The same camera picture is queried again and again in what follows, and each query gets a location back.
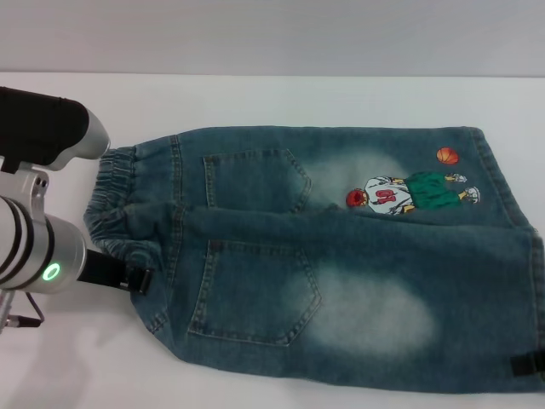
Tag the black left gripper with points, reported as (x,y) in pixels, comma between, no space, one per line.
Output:
(102,272)

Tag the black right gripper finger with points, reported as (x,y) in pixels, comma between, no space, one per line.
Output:
(530,365)

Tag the blue denim shorts with cartoon print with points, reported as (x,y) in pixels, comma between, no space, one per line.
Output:
(362,298)

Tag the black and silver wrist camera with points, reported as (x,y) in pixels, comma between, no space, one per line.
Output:
(38,123)

